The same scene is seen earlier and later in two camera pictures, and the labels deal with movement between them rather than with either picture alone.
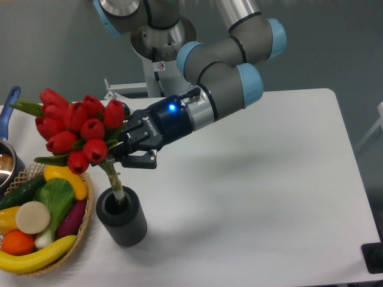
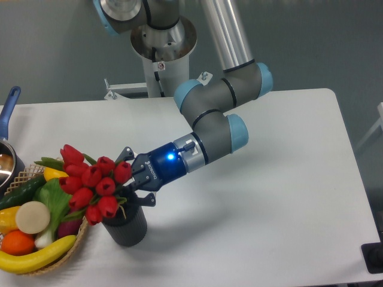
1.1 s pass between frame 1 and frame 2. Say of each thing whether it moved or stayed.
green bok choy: stayed
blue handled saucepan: stayed
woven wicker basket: stayed
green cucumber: stayed
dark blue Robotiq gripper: moved
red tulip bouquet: moved
